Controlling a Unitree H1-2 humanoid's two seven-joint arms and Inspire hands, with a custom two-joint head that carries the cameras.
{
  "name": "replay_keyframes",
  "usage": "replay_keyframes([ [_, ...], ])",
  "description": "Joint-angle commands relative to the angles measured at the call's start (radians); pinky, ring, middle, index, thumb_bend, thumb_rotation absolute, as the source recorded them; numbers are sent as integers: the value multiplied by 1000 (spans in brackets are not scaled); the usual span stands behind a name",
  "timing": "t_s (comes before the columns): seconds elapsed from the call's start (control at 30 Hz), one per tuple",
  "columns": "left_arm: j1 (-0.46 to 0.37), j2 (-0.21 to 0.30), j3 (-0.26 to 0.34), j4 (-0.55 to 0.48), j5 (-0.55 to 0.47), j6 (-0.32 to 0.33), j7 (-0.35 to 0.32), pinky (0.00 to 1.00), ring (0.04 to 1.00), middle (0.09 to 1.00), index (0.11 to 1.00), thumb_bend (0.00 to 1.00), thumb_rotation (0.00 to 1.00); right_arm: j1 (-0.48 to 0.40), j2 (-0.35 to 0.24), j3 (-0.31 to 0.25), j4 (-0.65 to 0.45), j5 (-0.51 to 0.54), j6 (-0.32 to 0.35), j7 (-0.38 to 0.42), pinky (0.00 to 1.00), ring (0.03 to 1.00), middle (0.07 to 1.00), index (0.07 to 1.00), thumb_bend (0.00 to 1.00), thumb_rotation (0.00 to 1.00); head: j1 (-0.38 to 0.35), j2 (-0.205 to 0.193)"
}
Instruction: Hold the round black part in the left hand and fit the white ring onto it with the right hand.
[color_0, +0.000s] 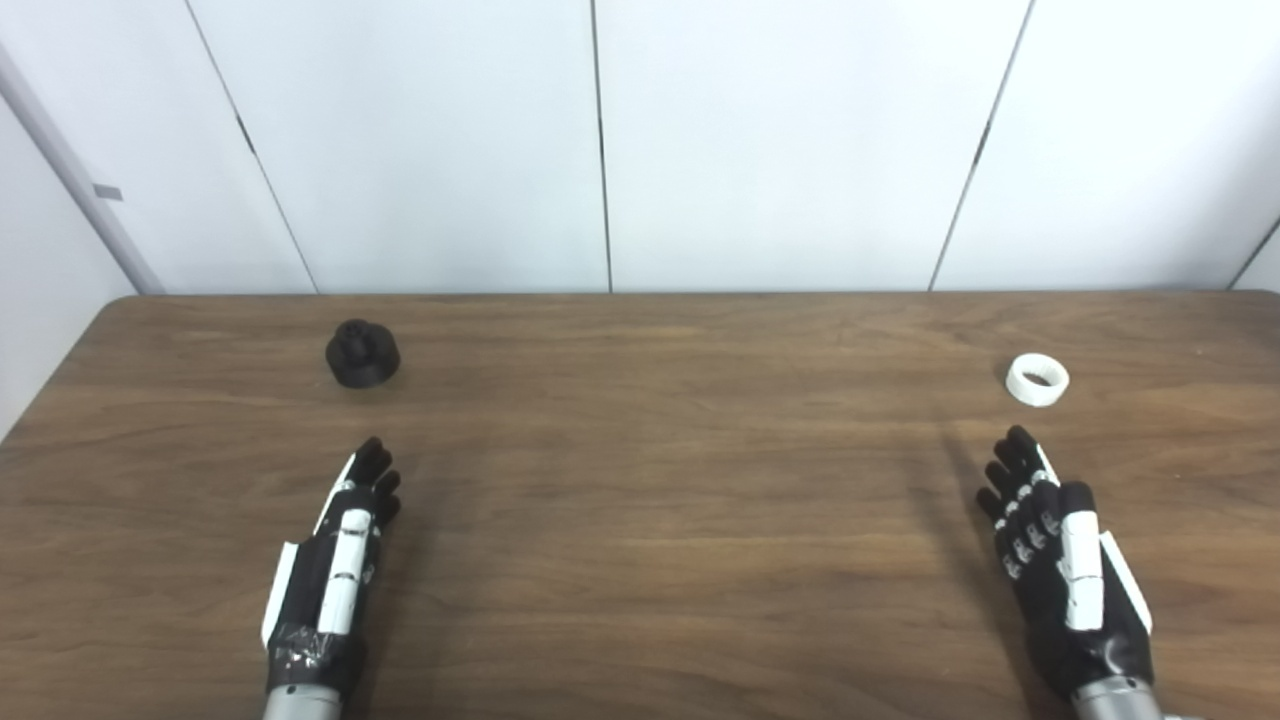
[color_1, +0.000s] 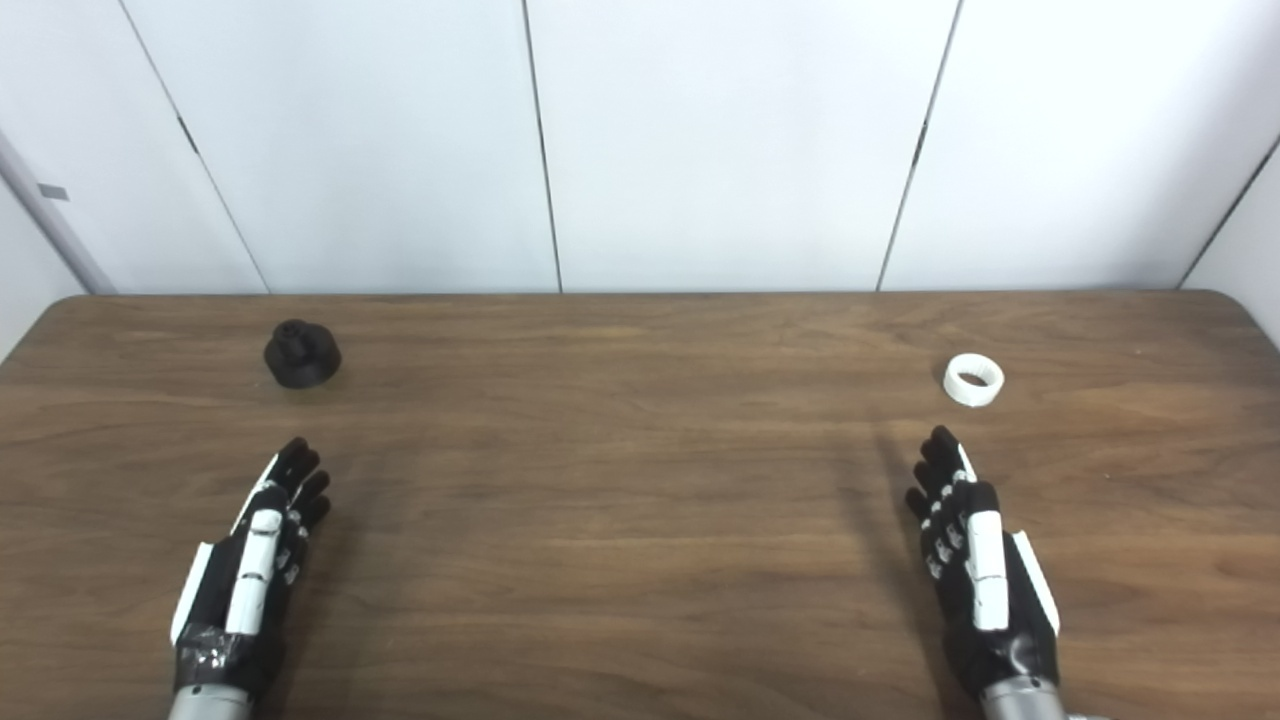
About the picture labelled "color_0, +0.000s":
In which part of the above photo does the white plastic ring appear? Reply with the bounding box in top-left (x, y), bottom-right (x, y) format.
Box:
top-left (1005, 354), bottom-right (1071, 408)

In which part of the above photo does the black white robot left hand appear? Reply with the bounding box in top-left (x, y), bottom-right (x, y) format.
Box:
top-left (262, 436), bottom-right (403, 698)

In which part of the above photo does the round black plastic part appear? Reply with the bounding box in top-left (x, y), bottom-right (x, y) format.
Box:
top-left (325, 318), bottom-right (402, 389)

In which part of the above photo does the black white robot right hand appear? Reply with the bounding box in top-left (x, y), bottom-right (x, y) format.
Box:
top-left (976, 425), bottom-right (1155, 699)

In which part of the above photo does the grey wall corner trim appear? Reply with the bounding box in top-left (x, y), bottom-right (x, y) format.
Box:
top-left (0, 45), bottom-right (167, 296)

